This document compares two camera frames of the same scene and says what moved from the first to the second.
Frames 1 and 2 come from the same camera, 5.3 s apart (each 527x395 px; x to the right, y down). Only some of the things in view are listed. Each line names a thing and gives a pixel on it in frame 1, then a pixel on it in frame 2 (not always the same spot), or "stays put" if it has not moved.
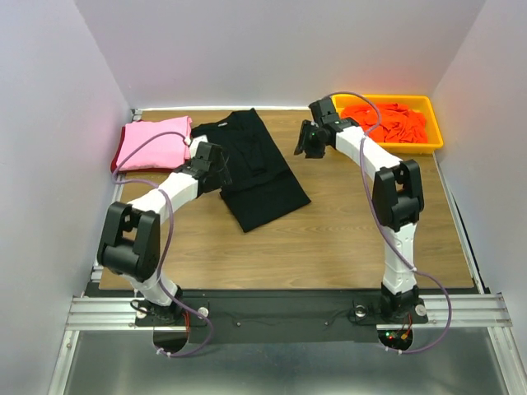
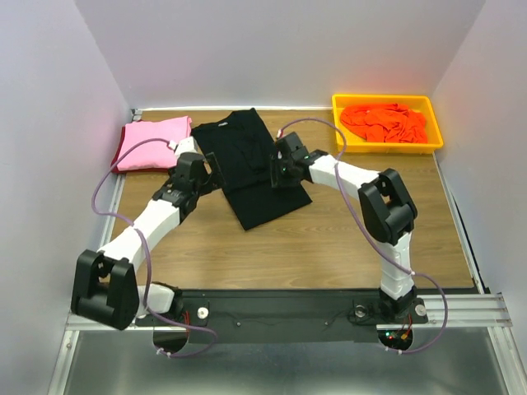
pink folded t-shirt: (167, 151) stays put
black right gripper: (302, 144) -> (276, 163)
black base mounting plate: (280, 315) stays put
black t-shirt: (263, 188) stays put
